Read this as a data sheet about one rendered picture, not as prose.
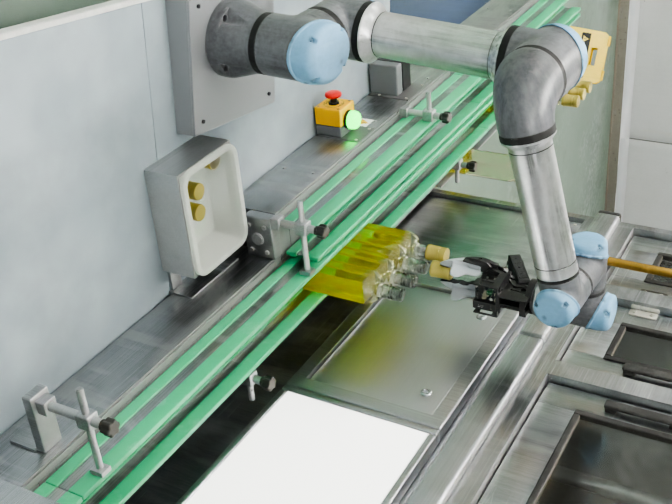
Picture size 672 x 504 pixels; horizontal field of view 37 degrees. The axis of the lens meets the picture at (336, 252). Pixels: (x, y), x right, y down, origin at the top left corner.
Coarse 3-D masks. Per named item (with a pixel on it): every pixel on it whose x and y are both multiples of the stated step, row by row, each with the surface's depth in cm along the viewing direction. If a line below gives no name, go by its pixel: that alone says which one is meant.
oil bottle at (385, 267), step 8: (336, 256) 211; (344, 256) 211; (352, 256) 211; (360, 256) 211; (368, 256) 210; (376, 256) 210; (352, 264) 209; (360, 264) 208; (368, 264) 208; (376, 264) 207; (384, 264) 207; (392, 264) 208; (384, 272) 206; (392, 272) 207; (384, 280) 206
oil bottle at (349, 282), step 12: (336, 264) 208; (324, 276) 206; (336, 276) 204; (348, 276) 204; (360, 276) 203; (372, 276) 203; (312, 288) 209; (324, 288) 207; (336, 288) 206; (348, 288) 204; (360, 288) 202; (372, 288) 202; (360, 300) 204; (372, 300) 203
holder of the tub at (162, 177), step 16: (192, 144) 192; (208, 144) 191; (160, 160) 187; (176, 160) 186; (192, 160) 185; (160, 176) 182; (176, 176) 180; (160, 192) 184; (176, 192) 182; (160, 208) 186; (176, 208) 184; (160, 224) 188; (176, 224) 186; (160, 240) 191; (176, 240) 188; (160, 256) 193; (176, 256) 191; (176, 272) 193; (192, 272) 191; (176, 288) 198; (192, 288) 198
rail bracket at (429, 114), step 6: (426, 96) 239; (426, 102) 240; (402, 108) 244; (408, 108) 244; (426, 108) 242; (432, 108) 242; (402, 114) 244; (408, 114) 244; (414, 114) 243; (420, 114) 242; (426, 114) 241; (432, 114) 240; (438, 114) 240; (444, 114) 239; (450, 114) 239; (426, 120) 242; (432, 120) 241; (444, 120) 239; (450, 120) 240
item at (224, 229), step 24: (192, 168) 182; (216, 168) 196; (216, 192) 199; (240, 192) 197; (216, 216) 202; (240, 216) 200; (192, 240) 186; (216, 240) 201; (240, 240) 201; (216, 264) 194
